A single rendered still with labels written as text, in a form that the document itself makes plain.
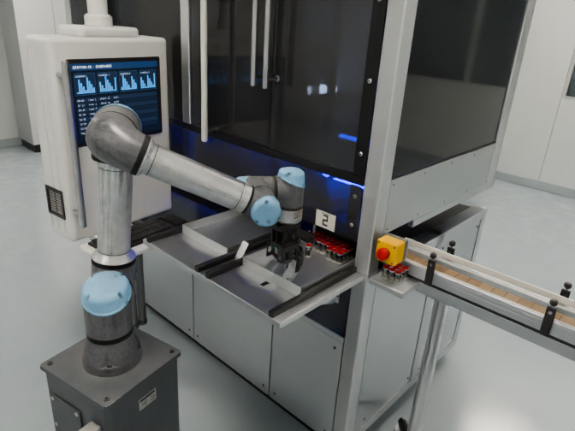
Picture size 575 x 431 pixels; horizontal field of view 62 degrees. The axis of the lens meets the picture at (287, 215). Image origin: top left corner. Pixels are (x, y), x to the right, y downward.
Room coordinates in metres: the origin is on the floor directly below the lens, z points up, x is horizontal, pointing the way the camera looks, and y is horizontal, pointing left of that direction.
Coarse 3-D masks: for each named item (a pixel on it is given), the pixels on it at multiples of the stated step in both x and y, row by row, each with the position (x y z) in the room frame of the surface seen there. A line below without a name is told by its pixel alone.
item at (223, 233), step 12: (216, 216) 1.76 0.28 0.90; (228, 216) 1.81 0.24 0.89; (240, 216) 1.83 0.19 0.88; (192, 228) 1.67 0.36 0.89; (204, 228) 1.69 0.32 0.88; (216, 228) 1.70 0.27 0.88; (228, 228) 1.71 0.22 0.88; (240, 228) 1.71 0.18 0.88; (252, 228) 1.72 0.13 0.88; (264, 228) 1.73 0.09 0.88; (204, 240) 1.56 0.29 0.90; (216, 240) 1.59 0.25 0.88; (228, 240) 1.60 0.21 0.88; (240, 240) 1.61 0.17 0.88; (252, 240) 1.56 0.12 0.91
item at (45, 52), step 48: (48, 48) 1.66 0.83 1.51; (96, 48) 1.79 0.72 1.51; (144, 48) 1.96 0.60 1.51; (48, 96) 1.68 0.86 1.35; (96, 96) 1.78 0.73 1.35; (144, 96) 1.95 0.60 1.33; (48, 144) 1.71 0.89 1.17; (48, 192) 1.73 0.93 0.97; (96, 192) 1.75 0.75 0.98; (144, 192) 1.93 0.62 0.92
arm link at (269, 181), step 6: (246, 180) 1.23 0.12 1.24; (252, 180) 1.23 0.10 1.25; (258, 180) 1.22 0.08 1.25; (264, 180) 1.24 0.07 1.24; (270, 180) 1.25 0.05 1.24; (276, 180) 1.25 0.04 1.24; (270, 186) 1.23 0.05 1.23; (276, 186) 1.24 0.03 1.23; (276, 192) 1.23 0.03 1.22; (276, 198) 1.24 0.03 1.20
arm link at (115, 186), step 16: (96, 112) 1.18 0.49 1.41; (128, 112) 1.17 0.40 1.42; (96, 160) 1.12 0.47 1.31; (112, 176) 1.13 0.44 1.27; (128, 176) 1.16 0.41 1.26; (112, 192) 1.13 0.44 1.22; (128, 192) 1.16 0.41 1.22; (112, 208) 1.13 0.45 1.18; (128, 208) 1.16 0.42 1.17; (112, 224) 1.13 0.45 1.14; (128, 224) 1.16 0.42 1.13; (112, 240) 1.13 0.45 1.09; (128, 240) 1.16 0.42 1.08; (96, 256) 1.13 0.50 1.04; (112, 256) 1.13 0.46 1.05; (128, 256) 1.15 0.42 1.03; (96, 272) 1.12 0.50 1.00; (128, 272) 1.14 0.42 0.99
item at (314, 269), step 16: (256, 256) 1.46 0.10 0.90; (272, 256) 1.50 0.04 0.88; (304, 256) 1.52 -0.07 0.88; (320, 256) 1.53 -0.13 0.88; (256, 272) 1.38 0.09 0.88; (272, 272) 1.33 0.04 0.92; (304, 272) 1.40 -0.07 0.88; (320, 272) 1.41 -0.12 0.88; (336, 272) 1.38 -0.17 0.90; (288, 288) 1.28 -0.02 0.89; (304, 288) 1.26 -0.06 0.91
